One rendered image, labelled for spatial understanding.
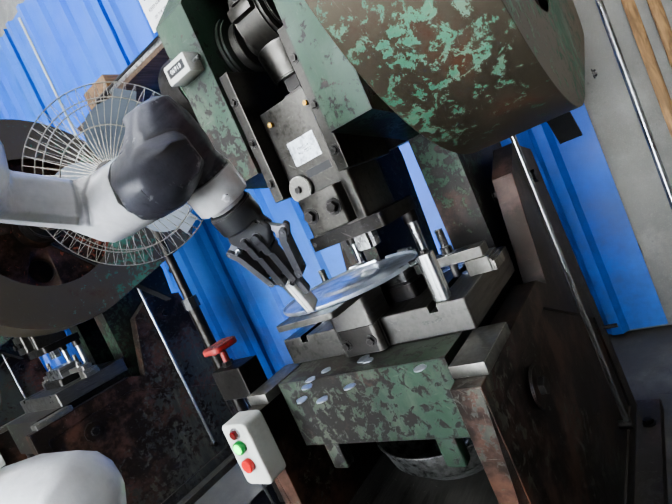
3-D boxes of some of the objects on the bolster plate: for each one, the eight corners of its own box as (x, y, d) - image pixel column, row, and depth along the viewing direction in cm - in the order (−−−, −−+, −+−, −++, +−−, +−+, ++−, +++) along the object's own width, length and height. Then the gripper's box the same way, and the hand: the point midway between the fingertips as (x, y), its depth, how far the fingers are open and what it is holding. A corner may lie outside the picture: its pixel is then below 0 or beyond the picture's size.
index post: (448, 299, 83) (426, 249, 83) (433, 303, 85) (412, 254, 84) (453, 293, 86) (432, 245, 85) (438, 297, 87) (418, 249, 87)
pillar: (431, 263, 104) (406, 204, 103) (423, 265, 106) (398, 207, 104) (435, 259, 106) (410, 202, 105) (426, 262, 107) (402, 205, 106)
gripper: (188, 232, 74) (279, 331, 85) (250, 202, 68) (339, 312, 79) (208, 206, 80) (290, 301, 91) (266, 175, 74) (347, 282, 84)
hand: (302, 293), depth 83 cm, fingers closed
